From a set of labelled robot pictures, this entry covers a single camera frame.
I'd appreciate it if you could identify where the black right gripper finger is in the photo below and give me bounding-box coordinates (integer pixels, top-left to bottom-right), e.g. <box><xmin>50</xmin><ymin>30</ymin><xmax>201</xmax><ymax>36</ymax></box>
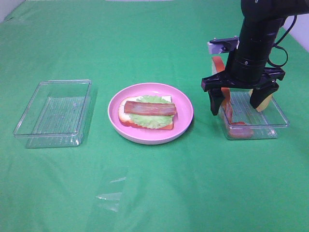
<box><xmin>251</xmin><ymin>82</ymin><xmax>279</xmax><ymax>108</ymax></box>
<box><xmin>208</xmin><ymin>88</ymin><xmax>225</xmax><ymax>116</ymax></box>

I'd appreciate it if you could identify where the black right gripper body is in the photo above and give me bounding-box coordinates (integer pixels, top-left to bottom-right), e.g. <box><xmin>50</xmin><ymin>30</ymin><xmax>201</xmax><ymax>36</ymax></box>
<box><xmin>201</xmin><ymin>67</ymin><xmax>285</xmax><ymax>92</ymax></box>

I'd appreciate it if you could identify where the yellow cheese slice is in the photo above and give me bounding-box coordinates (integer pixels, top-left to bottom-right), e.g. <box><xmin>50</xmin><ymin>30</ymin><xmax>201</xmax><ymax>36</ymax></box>
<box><xmin>249</xmin><ymin>89</ymin><xmax>273</xmax><ymax>112</ymax></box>

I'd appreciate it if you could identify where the green lettuce leaf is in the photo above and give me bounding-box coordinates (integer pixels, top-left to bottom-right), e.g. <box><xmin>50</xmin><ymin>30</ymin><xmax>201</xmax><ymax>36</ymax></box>
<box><xmin>127</xmin><ymin>95</ymin><xmax>174</xmax><ymax>129</ymax></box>

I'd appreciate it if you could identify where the long bacon strip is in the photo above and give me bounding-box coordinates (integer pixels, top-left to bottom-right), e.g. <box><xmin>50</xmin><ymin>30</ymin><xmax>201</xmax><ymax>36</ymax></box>
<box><xmin>124</xmin><ymin>101</ymin><xmax>177</xmax><ymax>116</ymax></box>

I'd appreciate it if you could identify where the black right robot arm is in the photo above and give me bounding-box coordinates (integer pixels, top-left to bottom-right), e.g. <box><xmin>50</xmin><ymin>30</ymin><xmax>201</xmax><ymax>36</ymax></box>
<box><xmin>201</xmin><ymin>0</ymin><xmax>309</xmax><ymax>115</ymax></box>

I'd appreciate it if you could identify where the clear right plastic tray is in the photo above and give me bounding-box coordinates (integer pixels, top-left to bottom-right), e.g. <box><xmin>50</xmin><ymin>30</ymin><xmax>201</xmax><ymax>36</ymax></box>
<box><xmin>219</xmin><ymin>89</ymin><xmax>289</xmax><ymax>140</ymax></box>

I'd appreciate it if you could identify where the clear plastic tray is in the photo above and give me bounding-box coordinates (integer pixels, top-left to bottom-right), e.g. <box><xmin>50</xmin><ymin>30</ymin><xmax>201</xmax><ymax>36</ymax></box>
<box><xmin>13</xmin><ymin>80</ymin><xmax>92</xmax><ymax>148</ymax></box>
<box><xmin>219</xmin><ymin>89</ymin><xmax>289</xmax><ymax>140</ymax></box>

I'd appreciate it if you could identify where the short bacon strip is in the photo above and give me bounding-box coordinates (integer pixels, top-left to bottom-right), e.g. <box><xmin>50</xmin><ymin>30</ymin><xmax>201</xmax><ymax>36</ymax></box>
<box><xmin>222</xmin><ymin>102</ymin><xmax>253</xmax><ymax>139</ymax></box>

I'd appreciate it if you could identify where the pink round plate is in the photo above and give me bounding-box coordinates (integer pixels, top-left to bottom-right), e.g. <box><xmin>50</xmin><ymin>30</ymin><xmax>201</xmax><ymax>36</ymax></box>
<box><xmin>108</xmin><ymin>83</ymin><xmax>194</xmax><ymax>145</ymax></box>

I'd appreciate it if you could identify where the green tablecloth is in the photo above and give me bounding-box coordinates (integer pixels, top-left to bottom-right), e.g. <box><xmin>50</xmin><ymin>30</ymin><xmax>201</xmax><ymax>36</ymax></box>
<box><xmin>0</xmin><ymin>0</ymin><xmax>309</xmax><ymax>232</ymax></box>

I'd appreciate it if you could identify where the clear plastic film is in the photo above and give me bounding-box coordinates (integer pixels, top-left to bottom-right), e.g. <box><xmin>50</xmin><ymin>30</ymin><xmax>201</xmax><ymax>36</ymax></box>
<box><xmin>95</xmin><ymin>166</ymin><xmax>128</xmax><ymax>213</ymax></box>

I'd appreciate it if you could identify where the clear left plastic tray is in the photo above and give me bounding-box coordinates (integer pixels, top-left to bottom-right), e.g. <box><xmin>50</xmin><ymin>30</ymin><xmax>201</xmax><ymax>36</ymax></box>
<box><xmin>13</xmin><ymin>80</ymin><xmax>92</xmax><ymax>148</ymax></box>

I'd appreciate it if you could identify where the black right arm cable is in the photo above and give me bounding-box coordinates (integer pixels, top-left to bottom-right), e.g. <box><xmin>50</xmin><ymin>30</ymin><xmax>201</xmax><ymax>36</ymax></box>
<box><xmin>266</xmin><ymin>14</ymin><xmax>298</xmax><ymax>69</ymax></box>

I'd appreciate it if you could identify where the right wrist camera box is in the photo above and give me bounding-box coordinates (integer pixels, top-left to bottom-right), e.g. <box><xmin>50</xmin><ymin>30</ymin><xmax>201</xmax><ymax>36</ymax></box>
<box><xmin>207</xmin><ymin>36</ymin><xmax>239</xmax><ymax>54</ymax></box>

